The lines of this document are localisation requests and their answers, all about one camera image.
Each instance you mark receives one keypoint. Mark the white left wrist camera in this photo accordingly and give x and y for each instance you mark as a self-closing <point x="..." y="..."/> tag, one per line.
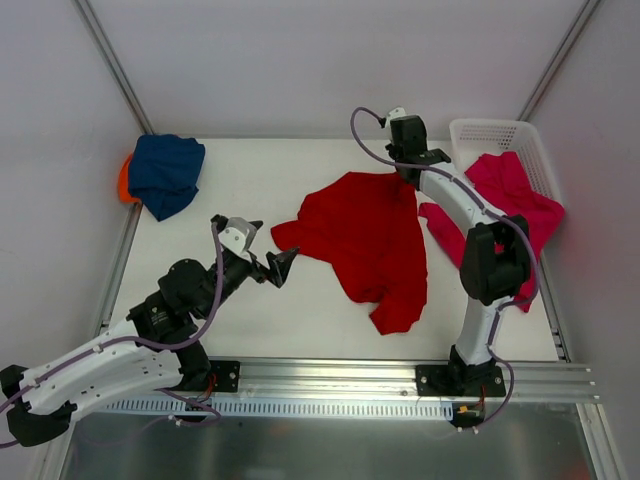
<point x="240" y="251"/>

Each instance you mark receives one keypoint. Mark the red t shirt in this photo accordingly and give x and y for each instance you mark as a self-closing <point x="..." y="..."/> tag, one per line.
<point x="366" y="227"/>

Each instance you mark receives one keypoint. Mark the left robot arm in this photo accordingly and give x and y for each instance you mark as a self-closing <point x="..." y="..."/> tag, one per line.
<point x="155" y="347"/>

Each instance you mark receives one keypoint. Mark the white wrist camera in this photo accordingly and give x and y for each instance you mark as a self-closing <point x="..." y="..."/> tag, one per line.
<point x="395" y="113"/>
<point x="240" y="251"/>

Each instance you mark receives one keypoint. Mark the aluminium corner post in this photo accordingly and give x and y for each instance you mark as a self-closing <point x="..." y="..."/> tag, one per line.
<point x="585" y="14"/>
<point x="104" y="46"/>

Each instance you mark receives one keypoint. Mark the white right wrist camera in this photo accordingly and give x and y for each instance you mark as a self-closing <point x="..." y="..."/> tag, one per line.
<point x="395" y="113"/>

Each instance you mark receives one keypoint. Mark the white perforated plastic basket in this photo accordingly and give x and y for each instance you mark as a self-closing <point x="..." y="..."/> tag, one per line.
<point x="471" y="138"/>

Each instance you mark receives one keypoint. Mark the white slotted cable duct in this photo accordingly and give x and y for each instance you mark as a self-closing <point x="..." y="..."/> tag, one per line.
<point x="233" y="406"/>

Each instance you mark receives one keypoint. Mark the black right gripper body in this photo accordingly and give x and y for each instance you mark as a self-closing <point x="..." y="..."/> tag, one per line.
<point x="417" y="157"/>

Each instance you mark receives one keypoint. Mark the pink t shirt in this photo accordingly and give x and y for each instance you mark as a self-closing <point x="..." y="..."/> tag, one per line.
<point x="502" y="181"/>

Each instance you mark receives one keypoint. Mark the right aluminium corner post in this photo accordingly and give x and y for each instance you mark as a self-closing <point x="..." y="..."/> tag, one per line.
<point x="585" y="14"/>

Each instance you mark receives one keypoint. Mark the orange t shirt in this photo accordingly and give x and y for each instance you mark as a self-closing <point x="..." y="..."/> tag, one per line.
<point x="123" y="192"/>

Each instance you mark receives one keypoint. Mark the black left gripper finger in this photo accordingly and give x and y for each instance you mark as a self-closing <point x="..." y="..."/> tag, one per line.
<point x="235" y="230"/>
<point x="279" y="266"/>

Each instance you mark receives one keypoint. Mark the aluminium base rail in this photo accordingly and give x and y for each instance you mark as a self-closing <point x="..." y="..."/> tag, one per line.
<point x="388" y="380"/>

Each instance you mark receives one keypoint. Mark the blue t shirt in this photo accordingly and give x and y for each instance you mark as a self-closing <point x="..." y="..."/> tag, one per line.
<point x="164" y="173"/>

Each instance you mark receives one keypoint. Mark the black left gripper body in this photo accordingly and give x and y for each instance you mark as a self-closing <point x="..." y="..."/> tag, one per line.
<point x="266" y="268"/>

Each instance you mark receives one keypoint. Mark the left aluminium corner post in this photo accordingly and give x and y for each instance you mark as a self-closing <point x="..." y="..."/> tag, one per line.
<point x="104" y="46"/>

